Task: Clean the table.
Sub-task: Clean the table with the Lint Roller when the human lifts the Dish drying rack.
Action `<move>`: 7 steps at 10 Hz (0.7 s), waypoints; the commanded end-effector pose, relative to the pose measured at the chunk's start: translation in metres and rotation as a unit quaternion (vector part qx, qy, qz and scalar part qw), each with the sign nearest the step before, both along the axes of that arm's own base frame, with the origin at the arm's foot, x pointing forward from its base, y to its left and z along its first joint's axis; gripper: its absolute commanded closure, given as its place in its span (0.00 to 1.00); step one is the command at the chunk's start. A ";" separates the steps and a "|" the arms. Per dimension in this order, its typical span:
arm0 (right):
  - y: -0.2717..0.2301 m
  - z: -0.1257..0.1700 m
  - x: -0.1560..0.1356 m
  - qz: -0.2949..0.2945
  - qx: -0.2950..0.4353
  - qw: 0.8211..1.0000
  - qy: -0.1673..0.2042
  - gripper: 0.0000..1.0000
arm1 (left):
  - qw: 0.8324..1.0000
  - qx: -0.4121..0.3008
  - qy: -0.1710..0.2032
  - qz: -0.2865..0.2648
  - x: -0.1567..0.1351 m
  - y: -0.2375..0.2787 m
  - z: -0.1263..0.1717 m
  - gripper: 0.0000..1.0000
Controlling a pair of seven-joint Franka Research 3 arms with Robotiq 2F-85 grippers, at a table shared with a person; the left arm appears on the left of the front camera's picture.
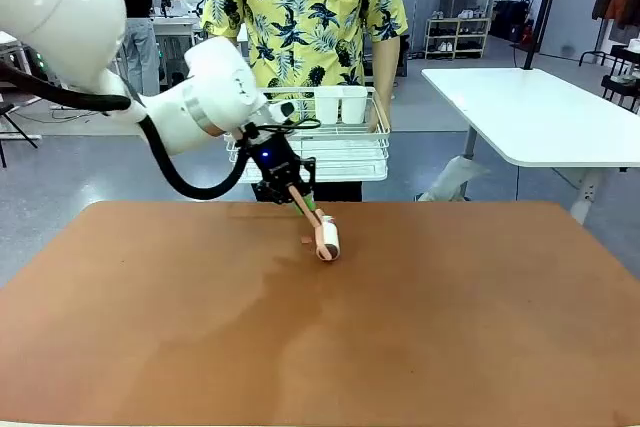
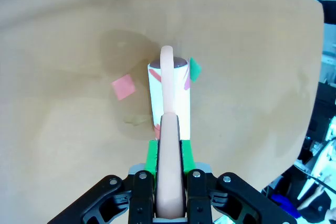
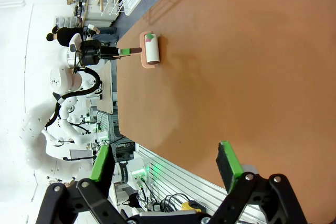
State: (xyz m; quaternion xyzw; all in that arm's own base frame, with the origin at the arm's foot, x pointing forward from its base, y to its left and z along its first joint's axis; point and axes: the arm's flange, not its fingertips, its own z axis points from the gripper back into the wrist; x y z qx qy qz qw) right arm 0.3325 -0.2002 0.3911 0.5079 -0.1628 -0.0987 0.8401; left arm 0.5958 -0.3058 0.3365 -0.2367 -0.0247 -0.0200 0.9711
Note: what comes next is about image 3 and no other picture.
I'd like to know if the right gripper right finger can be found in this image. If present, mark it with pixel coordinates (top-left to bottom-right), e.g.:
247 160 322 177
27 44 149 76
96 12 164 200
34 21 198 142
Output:
209 140 308 224

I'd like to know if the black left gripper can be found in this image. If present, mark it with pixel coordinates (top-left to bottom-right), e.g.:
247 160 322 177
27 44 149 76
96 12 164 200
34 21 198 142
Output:
78 39 132 68

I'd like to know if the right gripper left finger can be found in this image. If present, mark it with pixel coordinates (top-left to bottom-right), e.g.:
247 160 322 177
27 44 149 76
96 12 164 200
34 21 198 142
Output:
35 144 130 224

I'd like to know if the lint roller with pink frame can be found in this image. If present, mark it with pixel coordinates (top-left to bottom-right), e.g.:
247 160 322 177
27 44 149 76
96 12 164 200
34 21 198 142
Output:
130 30 162 69

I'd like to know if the white control box green light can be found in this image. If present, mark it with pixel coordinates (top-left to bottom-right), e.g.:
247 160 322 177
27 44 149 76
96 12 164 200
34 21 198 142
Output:
112 151 151 192

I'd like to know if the wooden side table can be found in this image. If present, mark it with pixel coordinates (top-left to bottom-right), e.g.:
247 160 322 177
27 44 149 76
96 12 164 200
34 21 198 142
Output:
95 60 114 115

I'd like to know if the person in black shirt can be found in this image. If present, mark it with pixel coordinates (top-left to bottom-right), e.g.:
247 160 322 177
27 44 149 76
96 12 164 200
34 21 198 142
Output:
46 25 118 47

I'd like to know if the yellow black plug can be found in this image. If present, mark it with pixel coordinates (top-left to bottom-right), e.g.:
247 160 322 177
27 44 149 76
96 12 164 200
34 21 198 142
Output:
180 200 207 213

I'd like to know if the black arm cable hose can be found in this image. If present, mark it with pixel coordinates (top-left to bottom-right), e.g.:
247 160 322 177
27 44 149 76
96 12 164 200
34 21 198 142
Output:
45 66 102 130

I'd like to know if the black cable bundle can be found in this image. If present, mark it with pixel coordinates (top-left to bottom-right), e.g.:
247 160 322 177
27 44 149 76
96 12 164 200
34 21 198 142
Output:
122 176 190 213

